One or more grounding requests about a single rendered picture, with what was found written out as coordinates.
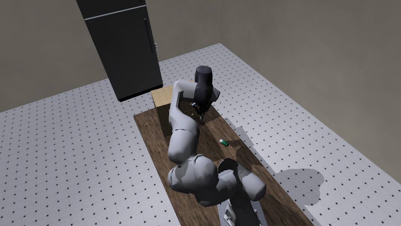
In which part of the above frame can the green and white eraser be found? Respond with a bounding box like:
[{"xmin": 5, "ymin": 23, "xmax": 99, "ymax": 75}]
[{"xmin": 219, "ymin": 139, "xmax": 228, "ymax": 146}]

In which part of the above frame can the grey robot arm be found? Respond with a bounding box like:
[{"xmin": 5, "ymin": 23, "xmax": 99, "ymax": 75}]
[{"xmin": 167, "ymin": 65, "xmax": 266, "ymax": 226}]

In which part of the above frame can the small dark brown chest of drawers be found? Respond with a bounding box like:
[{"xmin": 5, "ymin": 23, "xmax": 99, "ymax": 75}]
[{"xmin": 151, "ymin": 85, "xmax": 173, "ymax": 137}]

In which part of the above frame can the brown wooden drawer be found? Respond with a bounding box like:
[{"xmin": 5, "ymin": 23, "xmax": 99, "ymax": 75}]
[
  {"xmin": 157, "ymin": 104, "xmax": 171, "ymax": 117},
  {"xmin": 180, "ymin": 101, "xmax": 193, "ymax": 111},
  {"xmin": 193, "ymin": 117, "xmax": 203, "ymax": 126},
  {"xmin": 160, "ymin": 116, "xmax": 169, "ymax": 127},
  {"xmin": 163, "ymin": 126, "xmax": 172, "ymax": 136},
  {"xmin": 182, "ymin": 108, "xmax": 200, "ymax": 118}
]

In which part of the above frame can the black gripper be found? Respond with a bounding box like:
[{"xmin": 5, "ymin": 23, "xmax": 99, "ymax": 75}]
[{"xmin": 192, "ymin": 101, "xmax": 213, "ymax": 120}]

